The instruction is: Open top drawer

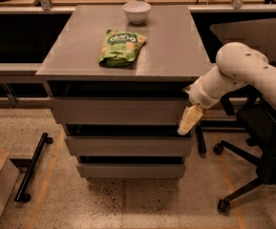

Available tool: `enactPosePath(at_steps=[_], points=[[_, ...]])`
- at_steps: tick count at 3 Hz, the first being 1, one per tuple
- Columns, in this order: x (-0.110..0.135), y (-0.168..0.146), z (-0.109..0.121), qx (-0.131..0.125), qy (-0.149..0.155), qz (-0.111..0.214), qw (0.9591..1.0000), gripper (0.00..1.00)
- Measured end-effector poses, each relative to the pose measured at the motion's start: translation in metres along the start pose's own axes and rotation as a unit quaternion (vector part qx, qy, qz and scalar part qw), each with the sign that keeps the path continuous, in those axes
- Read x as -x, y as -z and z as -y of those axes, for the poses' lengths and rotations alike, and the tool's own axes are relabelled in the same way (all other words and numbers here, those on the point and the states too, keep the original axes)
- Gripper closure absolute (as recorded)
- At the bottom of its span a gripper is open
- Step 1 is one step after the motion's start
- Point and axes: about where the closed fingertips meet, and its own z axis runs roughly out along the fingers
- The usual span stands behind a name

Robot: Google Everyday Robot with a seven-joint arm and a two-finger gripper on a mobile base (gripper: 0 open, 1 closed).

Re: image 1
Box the green snack bag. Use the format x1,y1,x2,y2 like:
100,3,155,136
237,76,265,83
98,30,147,68

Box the grey middle drawer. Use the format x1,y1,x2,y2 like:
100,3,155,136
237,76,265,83
65,136,193,156

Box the grey bottom drawer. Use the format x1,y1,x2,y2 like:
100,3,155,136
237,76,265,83
76,163,185,179

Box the grey top drawer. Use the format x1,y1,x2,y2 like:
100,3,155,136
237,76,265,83
50,97,189,125

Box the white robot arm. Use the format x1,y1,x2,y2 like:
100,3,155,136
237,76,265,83
178,42,276,135

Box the black right table leg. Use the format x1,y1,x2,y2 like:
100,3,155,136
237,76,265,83
196,125,206,154

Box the grey drawer cabinet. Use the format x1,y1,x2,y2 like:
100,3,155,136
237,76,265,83
35,5,216,180

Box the grey drawer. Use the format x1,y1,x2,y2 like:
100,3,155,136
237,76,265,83
65,136,193,156
50,97,189,125
76,163,185,179

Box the white ceramic bowl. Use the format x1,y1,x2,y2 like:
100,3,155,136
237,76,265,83
122,1,151,24

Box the black table leg foot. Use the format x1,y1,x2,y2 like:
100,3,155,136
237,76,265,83
11,133,53,203

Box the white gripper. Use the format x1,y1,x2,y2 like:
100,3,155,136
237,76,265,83
178,80,220,135

